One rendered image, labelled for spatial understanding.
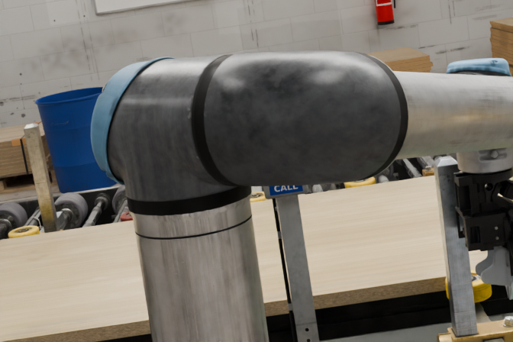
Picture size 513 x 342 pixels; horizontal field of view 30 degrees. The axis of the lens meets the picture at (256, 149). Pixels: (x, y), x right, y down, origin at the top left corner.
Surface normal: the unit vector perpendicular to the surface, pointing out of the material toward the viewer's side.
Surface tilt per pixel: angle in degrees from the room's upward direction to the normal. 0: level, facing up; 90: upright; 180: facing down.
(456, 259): 90
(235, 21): 90
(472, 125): 107
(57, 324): 0
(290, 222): 90
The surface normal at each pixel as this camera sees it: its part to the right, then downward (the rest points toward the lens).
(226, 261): 0.52, 0.08
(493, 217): 0.01, 0.20
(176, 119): -0.59, -0.04
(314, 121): 0.20, 0.06
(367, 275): -0.15, -0.97
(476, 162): -0.56, 0.25
